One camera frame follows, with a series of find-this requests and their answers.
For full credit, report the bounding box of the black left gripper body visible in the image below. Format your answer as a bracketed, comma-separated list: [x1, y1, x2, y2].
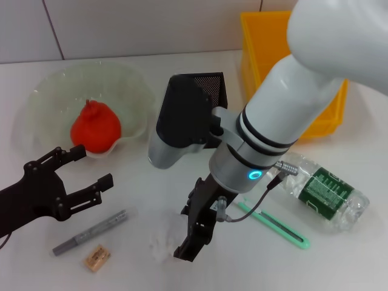
[0, 162, 69, 241]

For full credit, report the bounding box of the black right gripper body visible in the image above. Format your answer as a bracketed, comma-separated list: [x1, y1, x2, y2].
[190, 175, 237, 227]

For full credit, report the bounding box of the orange fruit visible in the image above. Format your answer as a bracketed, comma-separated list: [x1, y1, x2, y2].
[70, 99, 122, 154]

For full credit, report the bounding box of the white paper ball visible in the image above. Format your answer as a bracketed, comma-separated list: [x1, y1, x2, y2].
[148, 212, 189, 263]

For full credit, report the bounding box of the green utility knife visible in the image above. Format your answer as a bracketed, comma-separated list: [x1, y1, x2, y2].
[233, 196, 310, 251]

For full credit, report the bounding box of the clear green-label water bottle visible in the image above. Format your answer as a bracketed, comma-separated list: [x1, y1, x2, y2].
[272, 153, 370, 234]

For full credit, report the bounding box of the gray marker pen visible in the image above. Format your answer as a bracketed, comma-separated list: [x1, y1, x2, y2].
[52, 209, 130, 257]

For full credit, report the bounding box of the green glass fruit plate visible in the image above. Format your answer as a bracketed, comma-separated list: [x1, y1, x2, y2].
[26, 60, 157, 160]

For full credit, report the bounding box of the tan eraser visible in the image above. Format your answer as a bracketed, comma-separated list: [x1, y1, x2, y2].
[82, 244, 112, 272]

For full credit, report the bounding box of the black mesh pen holder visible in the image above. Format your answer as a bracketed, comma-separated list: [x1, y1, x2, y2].
[178, 72, 228, 150]

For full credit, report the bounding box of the yellow plastic bin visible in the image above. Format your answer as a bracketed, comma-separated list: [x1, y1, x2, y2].
[240, 11, 349, 140]

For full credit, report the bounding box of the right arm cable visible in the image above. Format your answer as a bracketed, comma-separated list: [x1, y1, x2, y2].
[216, 162, 301, 224]

